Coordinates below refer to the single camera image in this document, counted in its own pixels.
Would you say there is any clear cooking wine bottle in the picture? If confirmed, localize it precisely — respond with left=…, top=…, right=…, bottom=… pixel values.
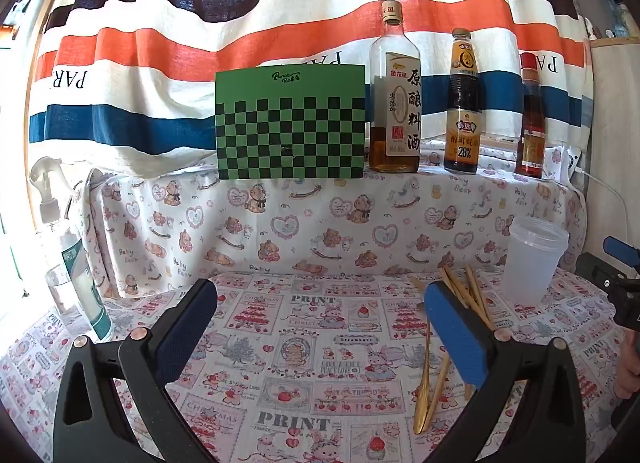
left=369, top=0, right=422, bottom=174

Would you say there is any striped curtain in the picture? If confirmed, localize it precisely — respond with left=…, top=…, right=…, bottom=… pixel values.
left=27, top=0, right=589, bottom=180

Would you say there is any red cap sauce bottle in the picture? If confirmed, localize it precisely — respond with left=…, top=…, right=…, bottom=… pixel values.
left=513, top=52, right=546, bottom=180

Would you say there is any clear spray bottle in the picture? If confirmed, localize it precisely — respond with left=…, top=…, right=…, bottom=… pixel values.
left=27, top=156, right=114, bottom=344

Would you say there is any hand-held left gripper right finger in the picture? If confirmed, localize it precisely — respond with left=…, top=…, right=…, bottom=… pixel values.
left=424, top=280, right=586, bottom=463

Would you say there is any dark sauce bottle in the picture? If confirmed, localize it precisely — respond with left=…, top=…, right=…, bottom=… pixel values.
left=443, top=28, right=484, bottom=175

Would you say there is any bear print cloth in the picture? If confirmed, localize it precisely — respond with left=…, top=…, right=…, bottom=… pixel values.
left=82, top=137, right=587, bottom=300

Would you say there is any white charger plug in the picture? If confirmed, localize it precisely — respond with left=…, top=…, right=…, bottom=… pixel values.
left=559, top=145, right=584, bottom=180

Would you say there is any white cable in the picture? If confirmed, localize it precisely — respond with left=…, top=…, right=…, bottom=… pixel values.
left=574, top=167, right=632, bottom=240

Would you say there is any green checkered box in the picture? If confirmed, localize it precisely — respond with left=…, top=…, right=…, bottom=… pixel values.
left=215, top=64, right=369, bottom=182

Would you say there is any plastic water bottle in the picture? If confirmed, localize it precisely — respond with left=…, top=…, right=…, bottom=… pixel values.
left=611, top=0, right=632, bottom=40

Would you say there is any translucent plastic cup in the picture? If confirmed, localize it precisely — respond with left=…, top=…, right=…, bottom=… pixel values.
left=499, top=216, right=571, bottom=307

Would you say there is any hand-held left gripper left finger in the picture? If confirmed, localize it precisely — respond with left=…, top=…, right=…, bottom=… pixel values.
left=52, top=279, right=218, bottom=463

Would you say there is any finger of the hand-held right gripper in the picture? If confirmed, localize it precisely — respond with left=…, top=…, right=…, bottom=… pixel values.
left=602, top=235, right=640, bottom=270
left=575, top=252, right=640, bottom=295

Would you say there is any strawberry print tablecloth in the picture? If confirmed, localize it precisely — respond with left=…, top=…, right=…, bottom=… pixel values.
left=0, top=263, right=640, bottom=463

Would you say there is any person's right hand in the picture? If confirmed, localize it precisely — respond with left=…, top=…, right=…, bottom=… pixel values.
left=616, top=337, right=640, bottom=400

